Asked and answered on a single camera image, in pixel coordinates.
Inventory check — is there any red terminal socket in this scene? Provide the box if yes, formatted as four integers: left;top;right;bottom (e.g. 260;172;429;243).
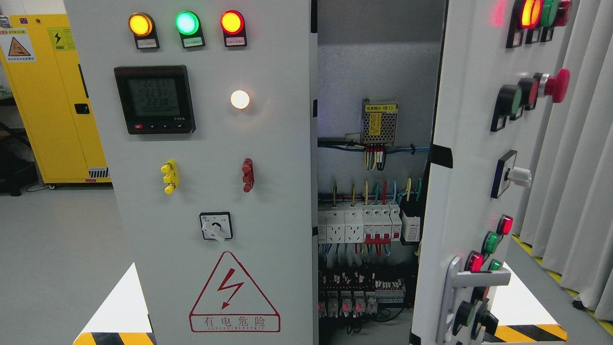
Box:
242;158;254;193

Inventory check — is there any green indicator lamp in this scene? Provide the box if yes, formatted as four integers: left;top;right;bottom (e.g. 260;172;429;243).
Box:
174;11;205;48

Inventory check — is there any red emergency stop button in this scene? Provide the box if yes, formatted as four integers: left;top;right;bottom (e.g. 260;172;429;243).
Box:
534;68;570;103

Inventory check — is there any lower relay and terminal row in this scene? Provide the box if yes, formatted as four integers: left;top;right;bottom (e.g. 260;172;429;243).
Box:
316;265;412;318

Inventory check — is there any yellow terminal socket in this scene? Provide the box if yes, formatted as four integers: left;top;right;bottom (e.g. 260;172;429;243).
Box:
160;159;179;195

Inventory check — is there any black surge protector block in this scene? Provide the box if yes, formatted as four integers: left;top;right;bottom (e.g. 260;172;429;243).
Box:
400;194;423;245

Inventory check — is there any white rotary switch knob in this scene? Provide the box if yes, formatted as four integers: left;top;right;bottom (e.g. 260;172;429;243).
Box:
504;167;533;188

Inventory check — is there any red indicator lamp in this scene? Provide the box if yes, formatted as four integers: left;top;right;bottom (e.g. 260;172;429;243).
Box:
220;10;247;47

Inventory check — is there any black rotary selector switch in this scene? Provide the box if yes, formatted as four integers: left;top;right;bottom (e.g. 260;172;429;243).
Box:
199;211;234;241

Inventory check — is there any white breaker and socket row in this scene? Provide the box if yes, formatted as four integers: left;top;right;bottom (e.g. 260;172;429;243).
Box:
318;202;402;244

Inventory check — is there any yellow safety storage cabinet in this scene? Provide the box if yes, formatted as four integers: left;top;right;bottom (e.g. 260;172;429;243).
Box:
1;14;110;185

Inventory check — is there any black digital power meter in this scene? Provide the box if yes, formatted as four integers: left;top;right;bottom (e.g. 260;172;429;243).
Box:
114;65;196;135

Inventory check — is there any white indicator lamp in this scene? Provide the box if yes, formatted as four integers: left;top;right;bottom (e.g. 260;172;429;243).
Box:
230;90;251;110

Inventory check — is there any amber indicator lamp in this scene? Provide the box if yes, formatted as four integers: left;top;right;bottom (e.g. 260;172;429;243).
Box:
128;12;159;49

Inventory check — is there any silver door handle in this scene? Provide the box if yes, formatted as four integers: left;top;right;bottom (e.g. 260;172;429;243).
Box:
435;257;511;345

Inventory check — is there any red electric hazard sticker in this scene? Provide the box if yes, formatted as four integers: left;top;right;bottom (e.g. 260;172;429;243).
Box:
190;251;281;333

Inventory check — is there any grey cabinet door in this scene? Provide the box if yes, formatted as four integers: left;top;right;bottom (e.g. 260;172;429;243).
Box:
64;0;318;345
409;0;573;345

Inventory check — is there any metal mesh power supply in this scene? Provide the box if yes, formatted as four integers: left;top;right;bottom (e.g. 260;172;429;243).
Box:
360;98;398;148

